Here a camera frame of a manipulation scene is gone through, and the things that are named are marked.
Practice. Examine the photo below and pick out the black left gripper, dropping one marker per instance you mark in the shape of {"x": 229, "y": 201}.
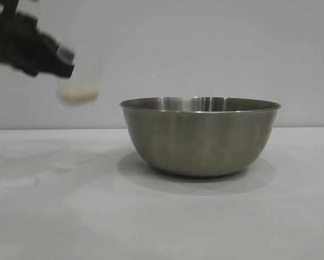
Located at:
{"x": 13, "y": 43}

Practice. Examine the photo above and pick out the clear plastic measuring cup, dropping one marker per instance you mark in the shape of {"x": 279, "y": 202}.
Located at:
{"x": 83, "y": 81}

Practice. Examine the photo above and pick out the white rice grains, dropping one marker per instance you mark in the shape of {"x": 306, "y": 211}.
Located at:
{"x": 78, "y": 93}

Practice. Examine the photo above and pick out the stainless steel mixing bowl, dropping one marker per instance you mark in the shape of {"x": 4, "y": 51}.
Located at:
{"x": 202, "y": 138}

